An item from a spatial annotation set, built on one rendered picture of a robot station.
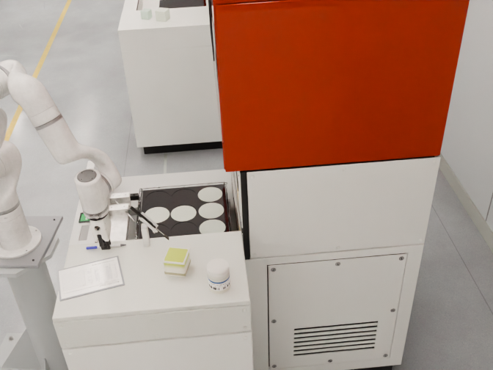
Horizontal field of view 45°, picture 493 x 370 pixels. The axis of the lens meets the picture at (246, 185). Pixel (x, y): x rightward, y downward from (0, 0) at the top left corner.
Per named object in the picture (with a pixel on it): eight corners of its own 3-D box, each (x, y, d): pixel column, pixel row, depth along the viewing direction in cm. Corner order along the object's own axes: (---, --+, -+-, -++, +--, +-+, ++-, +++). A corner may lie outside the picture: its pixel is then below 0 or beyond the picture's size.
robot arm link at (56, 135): (70, 104, 192) (115, 183, 203) (29, 128, 183) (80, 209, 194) (83, 100, 185) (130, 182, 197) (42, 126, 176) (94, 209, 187)
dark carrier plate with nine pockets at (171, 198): (224, 185, 250) (224, 183, 249) (229, 238, 222) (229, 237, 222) (143, 191, 248) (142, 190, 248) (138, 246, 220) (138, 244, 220)
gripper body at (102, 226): (106, 219, 194) (112, 242, 201) (108, 198, 201) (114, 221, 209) (83, 222, 193) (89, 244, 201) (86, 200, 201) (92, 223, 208)
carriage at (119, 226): (131, 201, 250) (130, 196, 248) (125, 260, 220) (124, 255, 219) (112, 202, 249) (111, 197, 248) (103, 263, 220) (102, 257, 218)
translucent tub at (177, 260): (191, 263, 202) (189, 248, 198) (185, 278, 196) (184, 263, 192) (170, 260, 203) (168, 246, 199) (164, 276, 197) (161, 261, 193)
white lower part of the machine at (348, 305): (357, 256, 341) (370, 134, 293) (400, 376, 275) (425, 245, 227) (235, 266, 338) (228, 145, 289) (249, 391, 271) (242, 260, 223)
